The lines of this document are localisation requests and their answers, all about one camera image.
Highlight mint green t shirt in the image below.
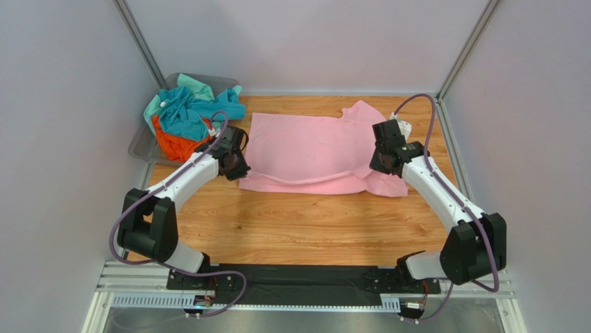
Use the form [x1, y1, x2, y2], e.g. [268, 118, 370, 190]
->
[144, 73, 220, 133]

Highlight orange t shirt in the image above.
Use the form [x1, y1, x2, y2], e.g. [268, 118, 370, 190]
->
[151, 115, 212, 163]

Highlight teal blue t shirt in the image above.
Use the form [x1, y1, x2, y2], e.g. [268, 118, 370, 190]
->
[159, 85, 246, 142]

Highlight pink t shirt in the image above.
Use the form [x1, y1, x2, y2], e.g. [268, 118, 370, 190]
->
[239, 100, 409, 198]

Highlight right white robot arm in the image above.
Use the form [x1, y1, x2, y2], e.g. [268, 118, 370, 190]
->
[370, 119, 507, 292]

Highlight aluminium frame rail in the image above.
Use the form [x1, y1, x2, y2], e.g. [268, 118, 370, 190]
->
[83, 262, 526, 332]

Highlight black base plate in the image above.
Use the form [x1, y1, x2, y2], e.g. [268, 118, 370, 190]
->
[166, 264, 440, 306]

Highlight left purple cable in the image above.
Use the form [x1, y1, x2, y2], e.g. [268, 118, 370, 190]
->
[108, 110, 248, 318]

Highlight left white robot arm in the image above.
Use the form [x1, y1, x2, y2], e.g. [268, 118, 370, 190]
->
[110, 126, 250, 276]

